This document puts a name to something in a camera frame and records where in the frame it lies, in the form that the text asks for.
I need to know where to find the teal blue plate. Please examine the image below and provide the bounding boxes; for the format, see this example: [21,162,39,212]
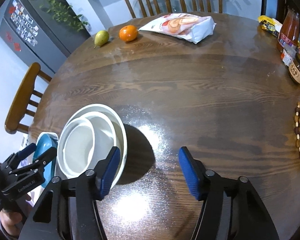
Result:
[32,132,58,188]

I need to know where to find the small cream straight-sided bowl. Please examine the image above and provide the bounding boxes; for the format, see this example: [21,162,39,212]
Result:
[57,118,95,178]

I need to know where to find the medium white bowl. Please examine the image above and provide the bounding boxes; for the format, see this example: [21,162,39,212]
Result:
[74,111,121,161]

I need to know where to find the large white speckled bowl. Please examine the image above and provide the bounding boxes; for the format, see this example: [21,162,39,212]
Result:
[65,104,128,186]

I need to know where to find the square blue patterned plate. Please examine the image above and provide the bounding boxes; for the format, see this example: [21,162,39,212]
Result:
[19,132,58,172]

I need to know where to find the person's left hand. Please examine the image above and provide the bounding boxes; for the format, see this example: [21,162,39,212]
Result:
[0,194,32,239]

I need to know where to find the wooden chair at left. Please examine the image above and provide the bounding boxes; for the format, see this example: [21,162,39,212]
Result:
[5,62,52,134]

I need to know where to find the grey refrigerator with magnets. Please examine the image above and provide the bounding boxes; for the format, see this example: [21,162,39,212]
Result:
[0,0,90,76]

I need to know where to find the green pear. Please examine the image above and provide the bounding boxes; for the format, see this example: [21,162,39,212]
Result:
[94,30,110,48]

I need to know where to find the orange tangerine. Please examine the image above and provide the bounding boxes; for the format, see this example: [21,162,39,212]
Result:
[119,25,139,42]

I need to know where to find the green hanging plant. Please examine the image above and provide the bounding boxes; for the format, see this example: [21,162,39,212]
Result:
[31,0,89,31]

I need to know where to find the brown sauce jar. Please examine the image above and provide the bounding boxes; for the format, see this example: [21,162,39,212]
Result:
[288,53,300,84]

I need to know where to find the small white label jar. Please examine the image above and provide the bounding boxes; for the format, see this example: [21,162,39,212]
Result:
[281,44,296,67]

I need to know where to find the white snack bag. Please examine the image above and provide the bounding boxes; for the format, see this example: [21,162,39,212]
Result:
[139,13,216,44]

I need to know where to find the red sauce bottle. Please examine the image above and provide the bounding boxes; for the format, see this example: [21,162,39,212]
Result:
[276,8,300,52]

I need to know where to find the yellow snack packet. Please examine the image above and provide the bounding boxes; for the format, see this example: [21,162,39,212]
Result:
[258,15,282,38]

